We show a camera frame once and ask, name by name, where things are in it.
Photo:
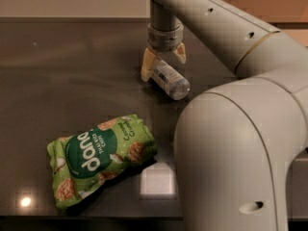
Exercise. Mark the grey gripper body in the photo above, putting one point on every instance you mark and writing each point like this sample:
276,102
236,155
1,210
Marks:
165,39

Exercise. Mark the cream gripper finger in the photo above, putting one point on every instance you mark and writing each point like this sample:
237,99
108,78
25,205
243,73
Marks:
149,58
180,53

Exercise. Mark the blue plastic water bottle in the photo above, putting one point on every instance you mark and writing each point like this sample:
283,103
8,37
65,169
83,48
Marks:
171,81

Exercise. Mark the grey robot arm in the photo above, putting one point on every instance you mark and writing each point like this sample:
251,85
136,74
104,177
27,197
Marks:
234,144

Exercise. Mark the green rice chips bag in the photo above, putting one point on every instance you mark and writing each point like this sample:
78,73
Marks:
82,163

